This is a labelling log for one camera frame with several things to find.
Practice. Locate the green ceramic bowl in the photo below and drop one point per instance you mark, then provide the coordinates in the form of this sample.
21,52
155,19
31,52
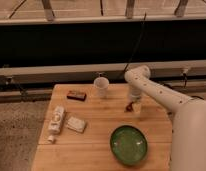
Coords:
129,145

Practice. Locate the white rectangular packet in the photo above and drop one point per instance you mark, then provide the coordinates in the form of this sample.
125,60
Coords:
76,124

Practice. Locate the white plastic cup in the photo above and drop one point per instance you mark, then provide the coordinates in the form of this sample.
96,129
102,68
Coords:
101,85

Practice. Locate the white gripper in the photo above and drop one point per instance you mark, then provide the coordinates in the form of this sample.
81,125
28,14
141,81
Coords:
134,94

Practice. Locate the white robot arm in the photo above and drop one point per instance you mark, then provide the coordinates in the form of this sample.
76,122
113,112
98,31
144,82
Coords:
188,147

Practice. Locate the dark brown rectangular block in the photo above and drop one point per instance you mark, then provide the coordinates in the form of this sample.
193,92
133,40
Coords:
76,95

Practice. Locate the white tube with cap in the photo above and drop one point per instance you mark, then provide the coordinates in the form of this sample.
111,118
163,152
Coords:
56,122

